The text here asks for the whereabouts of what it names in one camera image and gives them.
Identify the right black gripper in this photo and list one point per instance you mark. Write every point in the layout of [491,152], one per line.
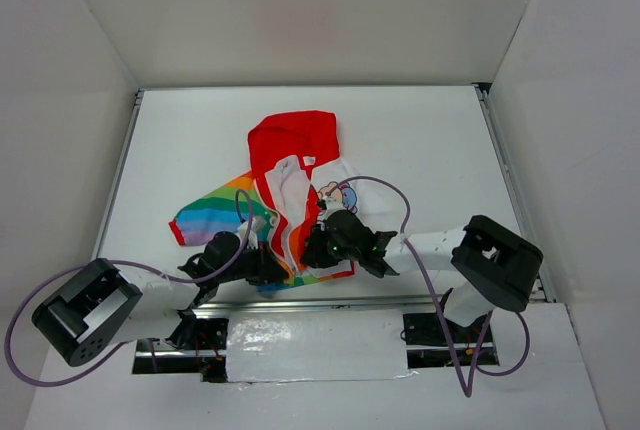
[317,248]

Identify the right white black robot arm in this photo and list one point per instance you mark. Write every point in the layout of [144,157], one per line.
[499,267]

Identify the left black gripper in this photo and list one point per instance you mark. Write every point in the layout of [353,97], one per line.
[267,265]

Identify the rainbow hooded kids jacket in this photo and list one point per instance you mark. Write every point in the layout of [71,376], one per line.
[295,160]

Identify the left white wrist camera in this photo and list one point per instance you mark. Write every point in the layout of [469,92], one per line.
[251,231]

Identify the white foil-taped panel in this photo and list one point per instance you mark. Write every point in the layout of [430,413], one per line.
[335,345]

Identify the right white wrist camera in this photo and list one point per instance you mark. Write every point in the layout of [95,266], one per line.
[329,205]

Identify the aluminium table frame rail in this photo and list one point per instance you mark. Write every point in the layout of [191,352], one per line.
[543,289]

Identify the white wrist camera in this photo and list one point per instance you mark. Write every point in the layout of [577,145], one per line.
[329,205]
[251,231]

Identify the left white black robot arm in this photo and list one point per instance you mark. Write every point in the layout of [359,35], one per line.
[82,317]

